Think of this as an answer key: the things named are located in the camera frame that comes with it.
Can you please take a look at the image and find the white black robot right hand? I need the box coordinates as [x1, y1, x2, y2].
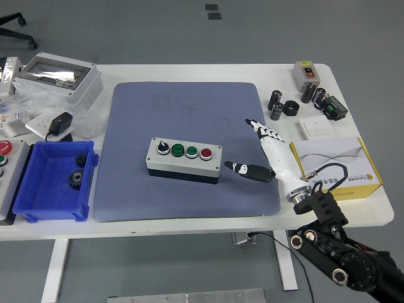
[223, 118, 312, 199]

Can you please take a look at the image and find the grey four-button control box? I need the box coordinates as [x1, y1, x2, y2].
[145, 136, 223, 186]

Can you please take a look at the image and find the black cylindrical capacitor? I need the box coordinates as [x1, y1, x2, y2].
[312, 87, 327, 108]
[267, 90, 283, 111]
[300, 81, 318, 104]
[270, 101, 284, 121]

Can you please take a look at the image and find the black hexagonal nut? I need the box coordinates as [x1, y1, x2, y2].
[282, 100, 300, 117]

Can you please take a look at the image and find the white yellow cardboard box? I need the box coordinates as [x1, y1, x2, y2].
[288, 136, 384, 202]

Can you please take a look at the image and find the black green terminal module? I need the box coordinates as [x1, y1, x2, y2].
[320, 96, 348, 121]

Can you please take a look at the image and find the white table leg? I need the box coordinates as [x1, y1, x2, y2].
[40, 239, 69, 303]
[273, 232, 299, 291]

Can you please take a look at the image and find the blue-grey fabric mat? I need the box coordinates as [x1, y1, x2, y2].
[93, 81, 282, 223]

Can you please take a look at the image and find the clear plastic bag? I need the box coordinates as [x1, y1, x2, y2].
[12, 85, 108, 140]

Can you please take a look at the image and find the large black gear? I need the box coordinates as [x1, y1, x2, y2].
[67, 169, 85, 191]

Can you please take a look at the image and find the black power adapter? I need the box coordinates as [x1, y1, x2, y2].
[45, 111, 74, 142]

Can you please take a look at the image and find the blue plastic bin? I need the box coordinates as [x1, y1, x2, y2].
[11, 140, 100, 223]

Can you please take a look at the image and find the grey emergency-stop control box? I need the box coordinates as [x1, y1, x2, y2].
[0, 138, 32, 225]

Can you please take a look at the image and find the small white orange carton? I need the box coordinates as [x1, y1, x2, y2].
[0, 110, 29, 138]

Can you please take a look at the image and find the white metal device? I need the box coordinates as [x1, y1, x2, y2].
[0, 56, 23, 95]

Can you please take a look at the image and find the black office chair base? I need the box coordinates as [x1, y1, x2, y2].
[0, 12, 38, 51]

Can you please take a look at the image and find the white wall switch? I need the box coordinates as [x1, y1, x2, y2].
[297, 115, 336, 140]

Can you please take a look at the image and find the grey red-black switch box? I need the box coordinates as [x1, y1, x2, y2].
[292, 60, 322, 93]

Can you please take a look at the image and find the thin black cable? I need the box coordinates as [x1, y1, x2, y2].
[247, 232, 316, 303]

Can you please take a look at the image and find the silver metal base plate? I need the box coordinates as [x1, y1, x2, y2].
[107, 287, 267, 303]

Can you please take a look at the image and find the grey enclosure with clear lid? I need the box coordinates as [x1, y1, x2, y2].
[12, 52, 104, 110]

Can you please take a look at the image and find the white wall socket plate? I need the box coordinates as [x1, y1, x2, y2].
[25, 113, 73, 141]

